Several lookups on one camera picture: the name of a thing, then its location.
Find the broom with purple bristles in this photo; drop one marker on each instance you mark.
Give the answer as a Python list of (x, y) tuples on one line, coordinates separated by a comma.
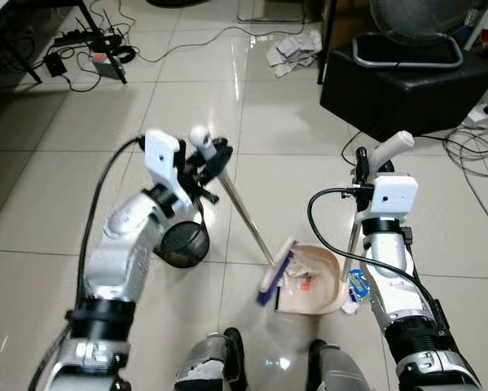
[(252, 220)]

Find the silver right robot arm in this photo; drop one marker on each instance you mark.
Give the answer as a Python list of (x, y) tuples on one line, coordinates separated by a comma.
[(398, 285)]

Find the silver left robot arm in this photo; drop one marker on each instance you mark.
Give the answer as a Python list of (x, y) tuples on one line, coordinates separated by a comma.
[(113, 261)]

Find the floor fan with tube base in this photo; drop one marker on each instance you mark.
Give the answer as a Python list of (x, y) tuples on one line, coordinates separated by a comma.
[(415, 24)]

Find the black mesh basket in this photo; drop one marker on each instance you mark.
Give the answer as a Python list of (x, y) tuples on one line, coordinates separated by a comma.
[(185, 244)]

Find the blue and white wrapper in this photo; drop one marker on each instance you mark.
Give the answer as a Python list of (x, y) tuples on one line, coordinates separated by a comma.
[(359, 285)]

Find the black leather ottoman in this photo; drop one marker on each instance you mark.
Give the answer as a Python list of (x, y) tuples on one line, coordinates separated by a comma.
[(406, 94)]

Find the orange scrap of litter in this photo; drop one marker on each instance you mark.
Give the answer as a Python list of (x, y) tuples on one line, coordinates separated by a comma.
[(306, 283)]

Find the crumpled white paper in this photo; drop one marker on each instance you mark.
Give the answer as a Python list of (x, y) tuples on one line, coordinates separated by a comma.
[(294, 53)]

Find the red and white small device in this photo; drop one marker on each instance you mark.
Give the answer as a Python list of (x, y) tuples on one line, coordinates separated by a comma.
[(107, 65)]

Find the black table leg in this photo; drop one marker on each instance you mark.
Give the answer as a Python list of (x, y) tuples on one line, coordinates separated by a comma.
[(105, 45), (19, 49)]

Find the robot right leg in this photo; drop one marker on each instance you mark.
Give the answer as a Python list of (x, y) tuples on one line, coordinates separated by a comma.
[(341, 371)]

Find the black power strip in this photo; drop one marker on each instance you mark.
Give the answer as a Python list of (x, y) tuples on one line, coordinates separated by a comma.
[(85, 37)]

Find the black power adapter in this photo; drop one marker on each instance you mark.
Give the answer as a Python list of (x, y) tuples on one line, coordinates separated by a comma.
[(56, 64)]

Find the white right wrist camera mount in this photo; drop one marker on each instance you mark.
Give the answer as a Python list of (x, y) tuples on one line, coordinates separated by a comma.
[(395, 195)]

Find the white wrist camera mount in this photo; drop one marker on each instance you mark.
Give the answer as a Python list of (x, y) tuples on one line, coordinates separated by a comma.
[(395, 195), (164, 163)]

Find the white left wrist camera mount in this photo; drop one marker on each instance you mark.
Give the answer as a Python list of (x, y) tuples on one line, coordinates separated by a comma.
[(164, 163)]

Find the white wall plug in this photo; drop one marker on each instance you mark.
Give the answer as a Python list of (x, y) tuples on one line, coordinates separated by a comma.
[(480, 114)]

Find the black upright furniture post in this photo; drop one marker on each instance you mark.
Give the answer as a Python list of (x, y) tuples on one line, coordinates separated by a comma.
[(327, 41)]

